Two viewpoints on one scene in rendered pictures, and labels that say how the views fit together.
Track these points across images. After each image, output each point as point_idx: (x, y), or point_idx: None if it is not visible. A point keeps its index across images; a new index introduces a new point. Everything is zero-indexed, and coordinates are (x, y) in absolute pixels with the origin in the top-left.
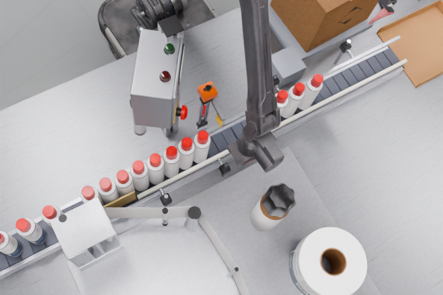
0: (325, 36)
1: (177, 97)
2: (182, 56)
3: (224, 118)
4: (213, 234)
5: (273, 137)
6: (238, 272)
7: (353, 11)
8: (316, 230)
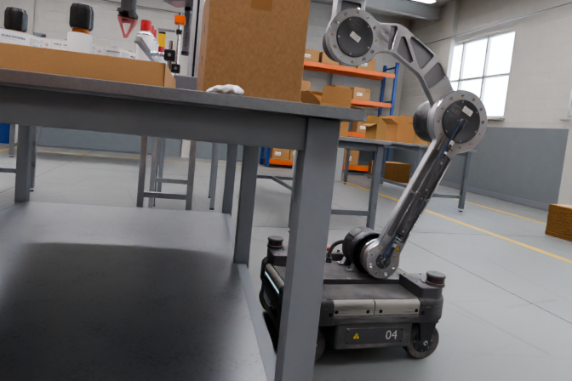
0: (198, 76)
1: None
2: None
3: (158, 27)
4: (95, 53)
5: None
6: (63, 43)
7: (203, 35)
8: (37, 36)
